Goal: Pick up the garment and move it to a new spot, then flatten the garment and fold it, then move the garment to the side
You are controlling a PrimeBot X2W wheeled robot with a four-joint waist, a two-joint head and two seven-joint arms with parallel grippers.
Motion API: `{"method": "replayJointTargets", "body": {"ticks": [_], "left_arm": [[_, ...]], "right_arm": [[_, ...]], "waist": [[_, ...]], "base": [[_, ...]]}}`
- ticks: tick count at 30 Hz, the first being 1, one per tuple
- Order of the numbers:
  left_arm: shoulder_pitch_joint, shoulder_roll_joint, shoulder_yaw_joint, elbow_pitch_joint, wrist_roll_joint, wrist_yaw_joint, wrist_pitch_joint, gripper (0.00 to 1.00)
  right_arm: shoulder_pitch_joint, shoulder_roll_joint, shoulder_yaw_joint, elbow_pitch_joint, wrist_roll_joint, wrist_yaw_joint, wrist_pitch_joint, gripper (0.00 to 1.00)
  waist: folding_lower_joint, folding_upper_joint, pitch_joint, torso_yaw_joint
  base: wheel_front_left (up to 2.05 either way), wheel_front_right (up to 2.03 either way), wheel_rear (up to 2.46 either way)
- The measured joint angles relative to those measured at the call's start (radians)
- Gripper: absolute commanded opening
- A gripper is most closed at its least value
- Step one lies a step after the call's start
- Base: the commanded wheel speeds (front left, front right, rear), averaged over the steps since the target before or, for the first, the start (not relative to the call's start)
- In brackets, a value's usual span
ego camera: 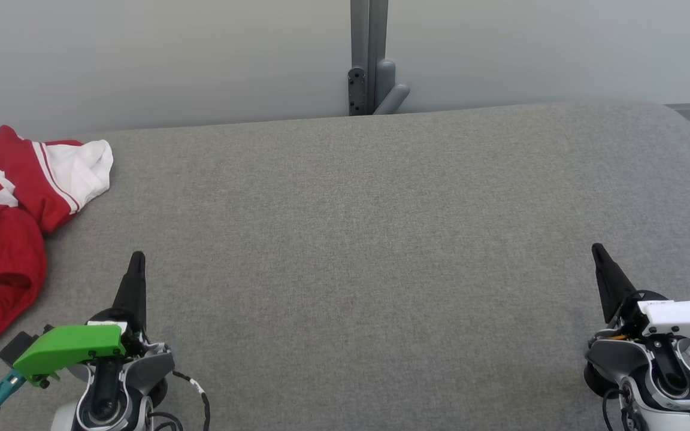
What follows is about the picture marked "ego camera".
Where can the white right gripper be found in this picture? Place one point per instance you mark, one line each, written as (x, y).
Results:
(686, 320)

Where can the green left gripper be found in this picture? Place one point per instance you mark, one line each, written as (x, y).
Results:
(69, 350)

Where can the red jersey with white sleeves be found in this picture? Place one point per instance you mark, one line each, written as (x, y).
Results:
(51, 173)

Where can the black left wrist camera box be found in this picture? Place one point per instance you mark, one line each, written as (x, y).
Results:
(15, 350)

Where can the teal left camera connector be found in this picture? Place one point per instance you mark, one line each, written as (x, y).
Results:
(3, 389)

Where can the grey metal post with bracket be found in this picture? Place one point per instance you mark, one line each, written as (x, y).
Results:
(369, 54)

